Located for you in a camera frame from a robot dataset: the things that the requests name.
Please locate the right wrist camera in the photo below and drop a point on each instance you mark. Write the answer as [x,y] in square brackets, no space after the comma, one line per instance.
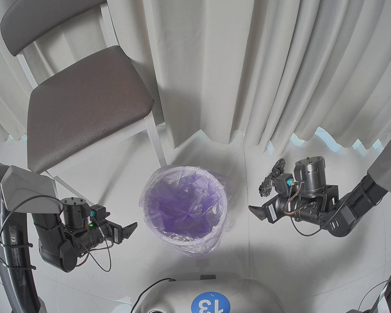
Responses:
[285,185]

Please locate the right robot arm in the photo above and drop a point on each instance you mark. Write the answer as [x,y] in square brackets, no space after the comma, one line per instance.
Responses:
[311,178]

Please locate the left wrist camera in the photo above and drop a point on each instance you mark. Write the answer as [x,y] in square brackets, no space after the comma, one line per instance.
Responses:
[99,211]

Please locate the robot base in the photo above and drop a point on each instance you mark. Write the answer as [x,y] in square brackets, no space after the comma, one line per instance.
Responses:
[241,292]

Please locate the white curtain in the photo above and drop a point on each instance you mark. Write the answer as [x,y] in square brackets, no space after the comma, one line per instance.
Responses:
[198,60]

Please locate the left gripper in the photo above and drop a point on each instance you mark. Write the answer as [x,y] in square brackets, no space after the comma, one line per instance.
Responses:
[112,235]

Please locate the purple plastic bag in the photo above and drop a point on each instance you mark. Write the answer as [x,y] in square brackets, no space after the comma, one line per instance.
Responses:
[185,207]

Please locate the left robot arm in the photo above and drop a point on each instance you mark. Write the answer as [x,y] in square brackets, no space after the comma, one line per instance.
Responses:
[26,191]

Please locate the white chair grey cushion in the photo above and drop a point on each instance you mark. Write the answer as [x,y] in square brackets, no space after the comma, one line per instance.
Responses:
[84,109]

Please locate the white trash bin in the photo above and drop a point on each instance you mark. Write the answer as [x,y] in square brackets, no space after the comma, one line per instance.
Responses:
[195,241]

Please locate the black plastic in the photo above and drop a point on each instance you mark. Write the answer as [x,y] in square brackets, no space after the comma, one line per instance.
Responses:
[267,186]

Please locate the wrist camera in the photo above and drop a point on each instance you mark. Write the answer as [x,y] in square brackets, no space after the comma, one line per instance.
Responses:
[99,211]
[285,185]

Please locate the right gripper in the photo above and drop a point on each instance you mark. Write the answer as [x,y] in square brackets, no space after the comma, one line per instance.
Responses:
[280,209]

